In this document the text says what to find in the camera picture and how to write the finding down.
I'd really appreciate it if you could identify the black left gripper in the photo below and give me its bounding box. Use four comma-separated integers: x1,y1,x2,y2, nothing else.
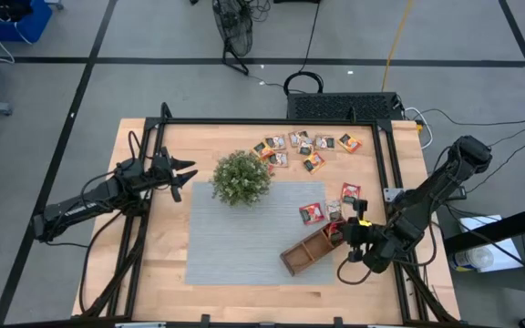
146,145,200,204

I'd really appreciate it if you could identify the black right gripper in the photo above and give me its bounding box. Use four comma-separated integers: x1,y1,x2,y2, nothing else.
335,199,385,264

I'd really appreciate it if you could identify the wooden compartment tray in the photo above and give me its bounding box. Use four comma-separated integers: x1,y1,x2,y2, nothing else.
279,221,348,278

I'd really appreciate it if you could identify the artificial green potted plant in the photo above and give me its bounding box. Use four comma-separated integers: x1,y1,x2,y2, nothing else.
210,149,273,209

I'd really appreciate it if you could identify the grey woven placemat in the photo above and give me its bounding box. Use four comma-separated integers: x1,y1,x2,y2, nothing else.
184,180,336,287

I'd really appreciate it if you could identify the black power adapter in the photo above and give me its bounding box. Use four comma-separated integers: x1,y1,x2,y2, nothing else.
444,185,468,202

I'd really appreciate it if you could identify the black computer tower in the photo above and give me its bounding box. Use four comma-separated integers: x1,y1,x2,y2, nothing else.
285,91,406,122

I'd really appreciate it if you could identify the white paper box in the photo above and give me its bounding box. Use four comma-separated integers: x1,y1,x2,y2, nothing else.
458,213,524,273

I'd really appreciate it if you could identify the black floor fan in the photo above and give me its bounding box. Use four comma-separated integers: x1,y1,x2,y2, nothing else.
211,0,255,77

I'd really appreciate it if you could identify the black desk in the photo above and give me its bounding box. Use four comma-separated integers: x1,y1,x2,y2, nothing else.
442,200,525,328

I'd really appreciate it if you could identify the large blue plastic bin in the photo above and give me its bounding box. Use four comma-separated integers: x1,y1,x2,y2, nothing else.
0,0,53,43

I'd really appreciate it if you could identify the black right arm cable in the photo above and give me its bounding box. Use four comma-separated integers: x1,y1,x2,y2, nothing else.
336,256,374,287

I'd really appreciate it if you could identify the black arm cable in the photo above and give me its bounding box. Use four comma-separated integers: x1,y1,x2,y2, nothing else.
336,256,374,287
127,129,155,170

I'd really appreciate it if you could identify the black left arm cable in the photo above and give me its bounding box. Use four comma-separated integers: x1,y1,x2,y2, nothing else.
127,129,155,170

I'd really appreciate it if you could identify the grey metal bracket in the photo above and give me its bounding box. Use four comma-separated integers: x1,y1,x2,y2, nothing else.
383,187,405,204

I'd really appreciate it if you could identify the black coiled cable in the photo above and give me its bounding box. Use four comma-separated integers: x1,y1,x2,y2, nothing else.
283,0,325,97

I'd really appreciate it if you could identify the black floor cable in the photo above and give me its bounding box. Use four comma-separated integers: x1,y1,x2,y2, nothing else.
419,108,525,128

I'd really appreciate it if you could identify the yellow hanging cable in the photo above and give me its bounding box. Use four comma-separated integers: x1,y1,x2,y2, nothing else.
380,0,415,92

